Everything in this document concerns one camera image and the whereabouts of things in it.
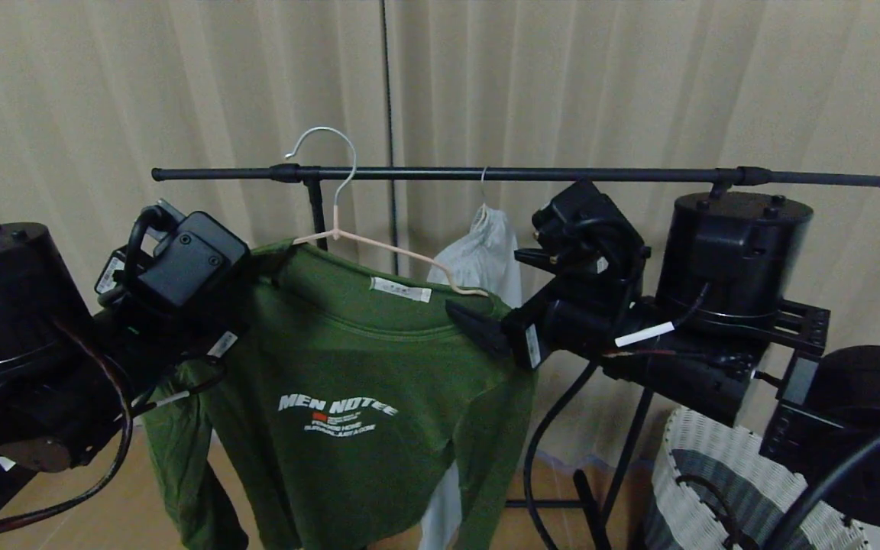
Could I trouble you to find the white laundry basket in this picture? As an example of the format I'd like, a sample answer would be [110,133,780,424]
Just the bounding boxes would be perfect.
[642,406,870,550]

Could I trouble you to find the black braided cable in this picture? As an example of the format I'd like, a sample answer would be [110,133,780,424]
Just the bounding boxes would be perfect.
[0,321,137,537]

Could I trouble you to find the pale grey shorts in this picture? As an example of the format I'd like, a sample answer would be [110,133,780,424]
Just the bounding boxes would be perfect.
[419,205,525,550]

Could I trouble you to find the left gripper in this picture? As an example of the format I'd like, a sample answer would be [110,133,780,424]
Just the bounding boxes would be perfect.
[95,248,261,377]

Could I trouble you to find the pink clothes hanger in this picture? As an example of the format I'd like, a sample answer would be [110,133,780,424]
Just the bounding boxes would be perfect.
[285,126,490,298]
[473,167,492,234]

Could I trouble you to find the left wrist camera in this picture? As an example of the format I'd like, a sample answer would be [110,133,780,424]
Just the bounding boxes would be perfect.
[115,200,251,314]

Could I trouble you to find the green garment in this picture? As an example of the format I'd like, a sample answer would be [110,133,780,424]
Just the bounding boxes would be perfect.
[142,241,539,550]

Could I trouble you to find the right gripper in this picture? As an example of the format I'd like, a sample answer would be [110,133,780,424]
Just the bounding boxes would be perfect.
[444,246,639,372]

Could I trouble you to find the black clothes rack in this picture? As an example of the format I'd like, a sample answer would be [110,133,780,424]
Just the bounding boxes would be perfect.
[151,163,880,550]

